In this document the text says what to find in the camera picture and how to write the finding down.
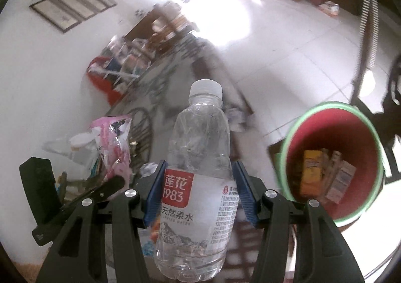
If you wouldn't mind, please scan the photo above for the pink foil snack bag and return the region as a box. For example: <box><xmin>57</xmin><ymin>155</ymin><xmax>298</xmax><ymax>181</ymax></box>
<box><xmin>90</xmin><ymin>115</ymin><xmax>132</xmax><ymax>185</ymax></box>

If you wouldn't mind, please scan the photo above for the clear plastic water bottle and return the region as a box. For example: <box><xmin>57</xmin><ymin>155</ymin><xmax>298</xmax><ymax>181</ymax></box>
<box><xmin>154</xmin><ymin>79</ymin><xmax>239</xmax><ymax>282</ymax></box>

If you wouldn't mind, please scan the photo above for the white milk carton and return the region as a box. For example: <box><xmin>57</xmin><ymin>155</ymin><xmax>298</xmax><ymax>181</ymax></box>
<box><xmin>325</xmin><ymin>161</ymin><xmax>357</xmax><ymax>204</ymax></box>

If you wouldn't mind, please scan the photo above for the orange snack bag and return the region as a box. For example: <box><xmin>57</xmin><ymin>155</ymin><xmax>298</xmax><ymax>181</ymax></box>
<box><xmin>138</xmin><ymin>224</ymin><xmax>159</xmax><ymax>258</ymax></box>

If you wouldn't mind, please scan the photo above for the yellow iced tea carton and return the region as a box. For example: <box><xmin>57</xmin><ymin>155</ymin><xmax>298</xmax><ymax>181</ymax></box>
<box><xmin>300</xmin><ymin>150</ymin><xmax>323</xmax><ymax>197</ymax></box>

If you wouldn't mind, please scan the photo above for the white desk lamp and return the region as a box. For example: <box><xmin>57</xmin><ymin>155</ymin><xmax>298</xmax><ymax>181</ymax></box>
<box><xmin>42</xmin><ymin>132</ymin><xmax>98</xmax><ymax>168</ymax></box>

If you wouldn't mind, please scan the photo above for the red bin with green rim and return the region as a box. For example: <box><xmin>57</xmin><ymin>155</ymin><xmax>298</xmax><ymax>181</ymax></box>
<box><xmin>275</xmin><ymin>102</ymin><xmax>384</xmax><ymax>227</ymax></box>

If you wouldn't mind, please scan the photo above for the red cloth bag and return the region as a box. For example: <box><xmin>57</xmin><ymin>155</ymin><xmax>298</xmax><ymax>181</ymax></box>
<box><xmin>86</xmin><ymin>56</ymin><xmax>124</xmax><ymax>106</ymax></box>

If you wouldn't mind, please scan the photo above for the white magazine rack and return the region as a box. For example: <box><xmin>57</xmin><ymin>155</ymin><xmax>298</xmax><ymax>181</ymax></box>
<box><xmin>88</xmin><ymin>35</ymin><xmax>156</xmax><ymax>88</ymax></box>

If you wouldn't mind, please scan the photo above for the wooden chair at right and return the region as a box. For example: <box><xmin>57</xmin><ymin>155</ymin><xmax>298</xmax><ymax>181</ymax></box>
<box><xmin>349</xmin><ymin>0</ymin><xmax>401</xmax><ymax>183</ymax></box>

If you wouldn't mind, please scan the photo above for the dark wooden chair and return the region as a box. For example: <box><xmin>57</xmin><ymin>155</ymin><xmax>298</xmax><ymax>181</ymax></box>
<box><xmin>124</xmin><ymin>1</ymin><xmax>198</xmax><ymax>60</ymax></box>

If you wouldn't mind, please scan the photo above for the small carton on floor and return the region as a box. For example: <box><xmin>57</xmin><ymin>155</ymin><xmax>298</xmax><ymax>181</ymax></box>
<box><xmin>319</xmin><ymin>1</ymin><xmax>340</xmax><ymax>17</ymax></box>

